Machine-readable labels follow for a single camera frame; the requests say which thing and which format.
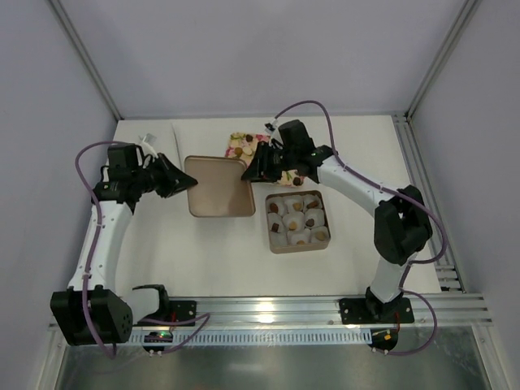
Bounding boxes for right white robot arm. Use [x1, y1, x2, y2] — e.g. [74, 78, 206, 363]
[241, 119, 432, 322]

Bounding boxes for metal tweezers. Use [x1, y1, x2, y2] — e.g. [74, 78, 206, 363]
[171, 124, 183, 166]

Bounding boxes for floral pattern tray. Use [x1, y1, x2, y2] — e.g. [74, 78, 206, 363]
[224, 132, 305, 188]

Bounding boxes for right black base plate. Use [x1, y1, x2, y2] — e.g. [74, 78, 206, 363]
[339, 297, 415, 325]

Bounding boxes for tan square tin lid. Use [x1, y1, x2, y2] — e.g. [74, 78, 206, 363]
[184, 155, 256, 218]

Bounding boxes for aluminium rail frame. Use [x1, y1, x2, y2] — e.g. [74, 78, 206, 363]
[48, 294, 495, 332]

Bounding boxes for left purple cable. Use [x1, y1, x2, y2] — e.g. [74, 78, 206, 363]
[75, 140, 211, 361]

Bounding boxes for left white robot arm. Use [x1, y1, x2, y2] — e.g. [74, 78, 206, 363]
[50, 141, 197, 348]

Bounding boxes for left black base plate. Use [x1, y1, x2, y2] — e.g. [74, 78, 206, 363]
[137, 300, 197, 327]

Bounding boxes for tan square tin box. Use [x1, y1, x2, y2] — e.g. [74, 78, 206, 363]
[265, 190, 332, 254]

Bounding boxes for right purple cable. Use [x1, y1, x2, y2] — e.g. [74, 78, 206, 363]
[266, 99, 448, 357]

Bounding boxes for purple cable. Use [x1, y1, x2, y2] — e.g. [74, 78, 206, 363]
[75, 140, 211, 361]
[266, 99, 448, 357]

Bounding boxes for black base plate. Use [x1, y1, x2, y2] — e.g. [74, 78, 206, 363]
[137, 300, 197, 327]
[339, 297, 415, 325]

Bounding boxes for slotted grey cable duct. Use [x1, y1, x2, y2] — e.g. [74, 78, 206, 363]
[125, 327, 372, 348]

